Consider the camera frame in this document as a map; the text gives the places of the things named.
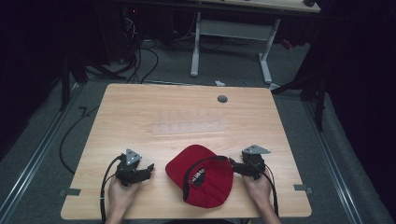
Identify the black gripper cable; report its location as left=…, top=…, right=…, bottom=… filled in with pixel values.
left=99, top=153, right=125, bottom=224
left=261, top=167, right=280, bottom=218

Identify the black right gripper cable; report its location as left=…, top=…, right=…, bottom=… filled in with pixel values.
left=261, top=167, right=280, bottom=218

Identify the black metal stand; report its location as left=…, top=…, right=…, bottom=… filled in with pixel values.
left=270, top=69, right=328, bottom=133
left=58, top=52, right=127, bottom=112

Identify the white metal frame desk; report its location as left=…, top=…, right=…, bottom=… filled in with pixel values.
left=130, top=0, right=321, bottom=85

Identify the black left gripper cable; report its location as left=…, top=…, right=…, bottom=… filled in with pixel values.
left=99, top=153, right=125, bottom=224

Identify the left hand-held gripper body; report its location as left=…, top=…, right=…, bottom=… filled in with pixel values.
left=115, top=148, right=148, bottom=188

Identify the person's right hand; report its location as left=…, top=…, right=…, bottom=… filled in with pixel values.
left=242, top=167, right=275, bottom=213

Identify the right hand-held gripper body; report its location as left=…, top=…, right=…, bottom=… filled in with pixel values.
left=241, top=144, right=272, bottom=181

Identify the red baseball cap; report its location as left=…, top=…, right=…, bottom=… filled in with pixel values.
left=164, top=144, right=234, bottom=209

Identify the grey tape strip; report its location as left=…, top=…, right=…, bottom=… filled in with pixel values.
left=58, top=188, right=82, bottom=197
left=293, top=184, right=314, bottom=194

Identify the black cable bundle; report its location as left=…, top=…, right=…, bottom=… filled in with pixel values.
left=122, top=12, right=160, bottom=85

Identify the person's left hand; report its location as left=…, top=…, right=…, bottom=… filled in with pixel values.
left=106, top=176, right=142, bottom=217

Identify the black floor cable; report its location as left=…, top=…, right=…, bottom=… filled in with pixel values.
left=59, top=105, right=100, bottom=175

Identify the metal floor rail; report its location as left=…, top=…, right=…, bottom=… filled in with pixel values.
left=0, top=81, right=82, bottom=224
left=303, top=99, right=365, bottom=224

